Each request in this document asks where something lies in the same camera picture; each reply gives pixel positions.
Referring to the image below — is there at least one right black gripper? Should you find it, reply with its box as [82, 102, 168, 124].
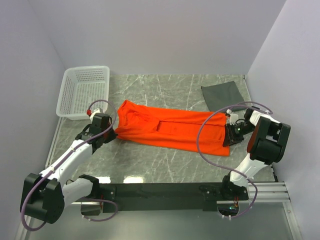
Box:
[222, 122, 255, 147]

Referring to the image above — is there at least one orange t shirt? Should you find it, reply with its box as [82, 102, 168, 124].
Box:
[115, 100, 230, 157]

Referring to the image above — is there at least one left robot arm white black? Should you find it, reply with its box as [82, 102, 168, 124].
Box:
[20, 112, 117, 229]

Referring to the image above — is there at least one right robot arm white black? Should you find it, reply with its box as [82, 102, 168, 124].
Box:
[219, 106, 291, 200]

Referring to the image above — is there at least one folded dark grey t shirt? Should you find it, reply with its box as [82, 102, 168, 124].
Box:
[201, 81, 245, 112]

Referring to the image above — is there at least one white perforated plastic basket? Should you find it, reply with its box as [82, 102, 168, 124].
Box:
[56, 65, 110, 121]

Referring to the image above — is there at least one black base crossbar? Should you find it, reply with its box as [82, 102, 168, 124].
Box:
[69, 182, 250, 214]

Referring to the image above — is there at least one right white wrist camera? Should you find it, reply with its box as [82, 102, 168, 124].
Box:
[226, 109, 239, 125]

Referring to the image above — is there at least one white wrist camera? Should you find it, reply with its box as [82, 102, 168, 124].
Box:
[226, 109, 239, 125]
[86, 107, 103, 119]

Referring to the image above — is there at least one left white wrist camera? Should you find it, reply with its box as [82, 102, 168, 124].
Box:
[86, 107, 103, 119]

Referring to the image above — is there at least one aluminium rail frame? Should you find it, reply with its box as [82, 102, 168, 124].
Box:
[14, 74, 301, 240]

